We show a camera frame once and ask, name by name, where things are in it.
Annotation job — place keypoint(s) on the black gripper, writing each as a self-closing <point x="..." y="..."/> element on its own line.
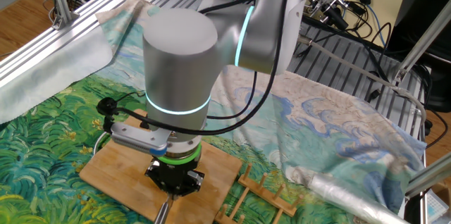
<point x="174" y="174"/>

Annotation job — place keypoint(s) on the steel cleaver knife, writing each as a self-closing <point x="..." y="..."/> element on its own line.
<point x="162" y="213"/>

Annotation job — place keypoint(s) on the bamboo cutting board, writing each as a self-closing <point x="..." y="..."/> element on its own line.
<point x="120" y="178"/>

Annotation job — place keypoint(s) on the wooden peg dish rack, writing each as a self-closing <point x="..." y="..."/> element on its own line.
<point x="267" y="194"/>

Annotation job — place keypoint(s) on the painted landscape tablecloth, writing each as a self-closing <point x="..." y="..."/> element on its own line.
<point x="317" y="118"/>

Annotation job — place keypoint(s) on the clear plastic wrap roll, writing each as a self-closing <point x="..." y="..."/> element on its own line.
<point x="345" y="196"/>

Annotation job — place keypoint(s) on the black computer case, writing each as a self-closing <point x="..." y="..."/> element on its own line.
<point x="430" y="5"/>

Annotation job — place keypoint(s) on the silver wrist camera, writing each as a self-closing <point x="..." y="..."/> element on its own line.
<point x="137" y="137"/>

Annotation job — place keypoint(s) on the black camera on mount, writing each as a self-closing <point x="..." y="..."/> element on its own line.
<point x="336" y="18"/>

